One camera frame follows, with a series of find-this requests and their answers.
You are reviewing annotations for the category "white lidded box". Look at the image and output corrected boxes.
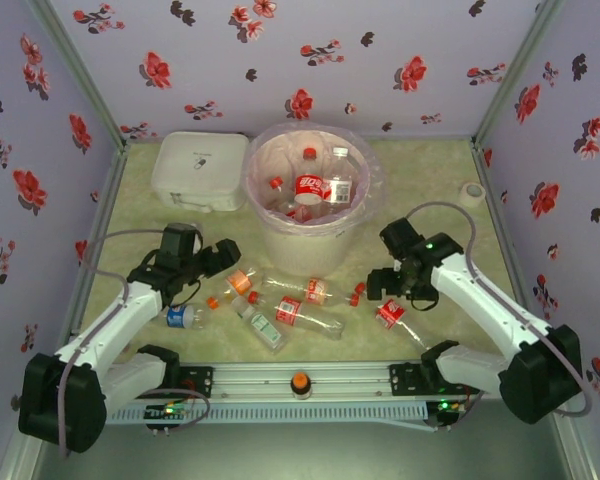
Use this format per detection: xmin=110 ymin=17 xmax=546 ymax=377
xmin=150 ymin=130 xmax=250 ymax=212

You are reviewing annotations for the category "white slotted cable duct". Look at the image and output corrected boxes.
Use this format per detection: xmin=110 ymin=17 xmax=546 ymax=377
xmin=107 ymin=402 xmax=429 ymax=425

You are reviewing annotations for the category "aluminium corner post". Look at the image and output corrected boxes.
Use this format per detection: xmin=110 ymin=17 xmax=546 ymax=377
xmin=472 ymin=0 xmax=566 ymax=149
xmin=27 ymin=0 xmax=130 ymax=149

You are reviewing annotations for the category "left aluminium side rail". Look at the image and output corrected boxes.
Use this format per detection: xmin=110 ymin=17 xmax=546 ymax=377
xmin=0 ymin=142 xmax=131 ymax=480

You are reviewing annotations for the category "aluminium side rail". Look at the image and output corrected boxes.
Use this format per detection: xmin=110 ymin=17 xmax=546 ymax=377
xmin=469 ymin=139 xmax=600 ymax=480
xmin=0 ymin=142 xmax=131 ymax=480

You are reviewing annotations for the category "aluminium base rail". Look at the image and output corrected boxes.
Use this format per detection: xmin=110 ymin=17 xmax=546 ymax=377
xmin=114 ymin=362 xmax=501 ymax=402

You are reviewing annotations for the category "left controller circuit board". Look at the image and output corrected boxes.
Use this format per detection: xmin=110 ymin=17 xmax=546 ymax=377
xmin=144 ymin=401 xmax=194 ymax=427

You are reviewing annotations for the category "right aluminium corner post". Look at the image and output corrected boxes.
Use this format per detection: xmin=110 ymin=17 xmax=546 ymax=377
xmin=472 ymin=0 xmax=566 ymax=149

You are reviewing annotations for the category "right controller circuit board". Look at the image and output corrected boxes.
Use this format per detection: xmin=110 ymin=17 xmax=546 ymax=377
xmin=427 ymin=397 xmax=469 ymax=430

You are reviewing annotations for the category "clear bottle with green label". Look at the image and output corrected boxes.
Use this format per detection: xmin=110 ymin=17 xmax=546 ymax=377
xmin=229 ymin=295 xmax=291 ymax=354

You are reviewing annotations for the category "clear bottle with red cap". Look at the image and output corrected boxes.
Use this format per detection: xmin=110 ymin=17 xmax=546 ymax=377
xmin=267 ymin=175 xmax=294 ymax=201

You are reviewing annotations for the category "clear bottle with blue label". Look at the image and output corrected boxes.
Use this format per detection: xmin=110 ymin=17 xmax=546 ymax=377
xmin=162 ymin=303 xmax=209 ymax=331

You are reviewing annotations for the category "controller circuit board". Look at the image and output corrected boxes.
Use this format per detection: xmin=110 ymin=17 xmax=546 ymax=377
xmin=427 ymin=397 xmax=469 ymax=430
xmin=144 ymin=401 xmax=194 ymax=427

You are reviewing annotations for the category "cola bottle with red cap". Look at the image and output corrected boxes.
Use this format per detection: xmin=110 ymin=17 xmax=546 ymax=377
xmin=293 ymin=146 xmax=326 ymax=206

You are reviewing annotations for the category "right aluminium side rail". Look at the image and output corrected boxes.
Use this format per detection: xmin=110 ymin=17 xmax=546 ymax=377
xmin=469 ymin=139 xmax=600 ymax=480

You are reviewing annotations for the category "clear bottle with orange cap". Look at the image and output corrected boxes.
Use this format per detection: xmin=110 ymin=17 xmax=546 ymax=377
xmin=205 ymin=267 xmax=261 ymax=309

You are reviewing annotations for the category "orange-capped white bottle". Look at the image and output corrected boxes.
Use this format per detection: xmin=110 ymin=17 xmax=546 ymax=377
xmin=288 ymin=370 xmax=314 ymax=401

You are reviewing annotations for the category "left arm grey cable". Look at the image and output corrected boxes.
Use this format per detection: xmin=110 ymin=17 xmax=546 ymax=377
xmin=57 ymin=227 xmax=206 ymax=459

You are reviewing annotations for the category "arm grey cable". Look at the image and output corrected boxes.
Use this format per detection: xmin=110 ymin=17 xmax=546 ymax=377
xmin=57 ymin=227 xmax=206 ymax=459
xmin=407 ymin=200 xmax=592 ymax=419

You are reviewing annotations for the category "clear bottle with white cap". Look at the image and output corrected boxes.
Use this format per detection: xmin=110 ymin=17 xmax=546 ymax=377
xmin=322 ymin=146 xmax=356 ymax=206

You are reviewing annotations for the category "left aluminium corner post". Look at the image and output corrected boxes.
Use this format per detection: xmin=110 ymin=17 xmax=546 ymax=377
xmin=27 ymin=0 xmax=130 ymax=149

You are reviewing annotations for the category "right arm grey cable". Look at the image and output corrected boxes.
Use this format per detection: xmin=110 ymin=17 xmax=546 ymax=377
xmin=407 ymin=200 xmax=592 ymax=419

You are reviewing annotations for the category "cola bottle with red label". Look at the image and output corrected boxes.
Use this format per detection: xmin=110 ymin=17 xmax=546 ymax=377
xmin=260 ymin=274 xmax=361 ymax=307
xmin=247 ymin=290 xmax=346 ymax=341
xmin=279 ymin=199 xmax=321 ymax=224
xmin=353 ymin=282 xmax=439 ymax=356

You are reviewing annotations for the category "white plastic waste bin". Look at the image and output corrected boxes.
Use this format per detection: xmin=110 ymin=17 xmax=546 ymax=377
xmin=249 ymin=124 xmax=374 ymax=279

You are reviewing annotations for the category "left base cable loop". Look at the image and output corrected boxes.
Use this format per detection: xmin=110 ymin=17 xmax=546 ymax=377
xmin=154 ymin=388 xmax=213 ymax=436

